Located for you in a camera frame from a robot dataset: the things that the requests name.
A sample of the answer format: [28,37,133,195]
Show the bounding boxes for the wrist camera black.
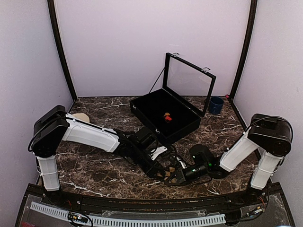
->
[135,127,156,149]
[189,144,215,166]

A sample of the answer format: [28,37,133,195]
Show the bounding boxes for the black frame post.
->
[229,0,258,102]
[47,0,78,102]

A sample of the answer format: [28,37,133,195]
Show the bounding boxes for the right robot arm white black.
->
[164,113,294,205]

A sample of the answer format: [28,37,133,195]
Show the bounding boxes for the tan brown argyle sock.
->
[156,166,176,181]

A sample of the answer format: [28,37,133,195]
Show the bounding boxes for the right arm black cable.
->
[246,115,294,138]

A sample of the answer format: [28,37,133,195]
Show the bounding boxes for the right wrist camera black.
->
[189,144,215,166]

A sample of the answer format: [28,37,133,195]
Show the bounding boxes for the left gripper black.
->
[131,146,166,180]

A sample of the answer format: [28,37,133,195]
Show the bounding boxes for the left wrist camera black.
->
[135,127,156,149]

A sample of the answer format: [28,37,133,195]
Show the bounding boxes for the left black frame post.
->
[47,0,78,102]

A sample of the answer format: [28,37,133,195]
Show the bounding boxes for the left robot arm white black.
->
[28,105,167,206]

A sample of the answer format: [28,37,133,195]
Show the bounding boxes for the blue mug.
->
[209,96,224,115]

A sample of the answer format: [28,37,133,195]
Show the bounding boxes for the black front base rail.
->
[14,183,295,227]

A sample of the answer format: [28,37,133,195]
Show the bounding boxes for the right black frame post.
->
[229,0,258,102]

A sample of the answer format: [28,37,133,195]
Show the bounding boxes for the black display case box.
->
[130,52,216,145]

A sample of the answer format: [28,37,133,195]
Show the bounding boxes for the beige round plate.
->
[72,113,90,123]

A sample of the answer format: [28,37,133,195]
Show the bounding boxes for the white slotted cable duct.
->
[29,202,226,227]

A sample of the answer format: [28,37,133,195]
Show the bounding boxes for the red orange argyle sock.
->
[163,113,172,122]

